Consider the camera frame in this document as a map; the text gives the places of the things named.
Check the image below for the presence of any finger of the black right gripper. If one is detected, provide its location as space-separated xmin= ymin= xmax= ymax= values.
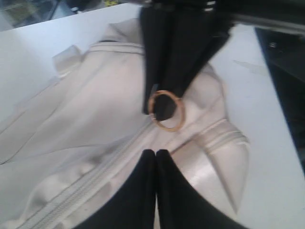
xmin=140 ymin=9 xmax=177 ymax=114
xmin=156 ymin=14 xmax=233 ymax=121

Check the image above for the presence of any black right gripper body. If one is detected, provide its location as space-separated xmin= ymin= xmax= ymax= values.
xmin=140 ymin=0 xmax=238 ymax=26

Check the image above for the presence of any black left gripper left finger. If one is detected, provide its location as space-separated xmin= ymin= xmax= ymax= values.
xmin=76 ymin=149 xmax=156 ymax=229

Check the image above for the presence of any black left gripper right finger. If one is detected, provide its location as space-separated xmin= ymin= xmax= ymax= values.
xmin=156 ymin=149 xmax=245 ymax=229

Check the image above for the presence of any gold metal ring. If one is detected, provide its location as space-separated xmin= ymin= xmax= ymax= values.
xmin=147 ymin=89 xmax=186 ymax=132

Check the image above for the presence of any cream fabric duffel bag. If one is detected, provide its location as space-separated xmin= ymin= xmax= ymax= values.
xmin=0 ymin=19 xmax=249 ymax=229

